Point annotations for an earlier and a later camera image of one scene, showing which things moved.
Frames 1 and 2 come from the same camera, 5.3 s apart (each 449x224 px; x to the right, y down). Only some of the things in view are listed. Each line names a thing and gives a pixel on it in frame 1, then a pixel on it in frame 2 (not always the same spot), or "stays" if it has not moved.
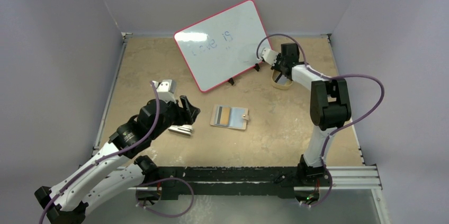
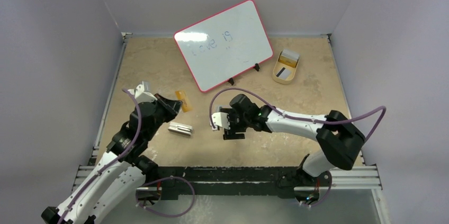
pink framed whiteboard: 219,47 stays
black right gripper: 278,63 → 232,126
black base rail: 209,183 stays
